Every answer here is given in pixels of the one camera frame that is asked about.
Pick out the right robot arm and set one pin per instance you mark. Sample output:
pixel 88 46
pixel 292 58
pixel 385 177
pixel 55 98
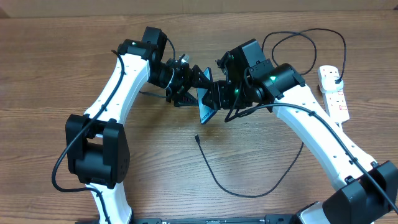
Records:
pixel 365 190

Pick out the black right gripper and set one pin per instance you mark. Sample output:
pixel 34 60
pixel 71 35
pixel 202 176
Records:
pixel 217 93

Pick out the smartphone with blue screen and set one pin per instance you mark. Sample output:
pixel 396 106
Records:
pixel 205 112

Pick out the white charger plug adapter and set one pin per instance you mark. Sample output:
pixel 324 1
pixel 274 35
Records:
pixel 330 84

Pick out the white power strip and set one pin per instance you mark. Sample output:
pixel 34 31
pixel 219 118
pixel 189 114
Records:
pixel 335 103

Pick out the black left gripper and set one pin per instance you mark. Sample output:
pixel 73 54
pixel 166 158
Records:
pixel 186 81

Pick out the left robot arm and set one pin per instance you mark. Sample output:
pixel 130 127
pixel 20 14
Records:
pixel 97 149

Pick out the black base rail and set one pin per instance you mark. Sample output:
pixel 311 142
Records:
pixel 214 220

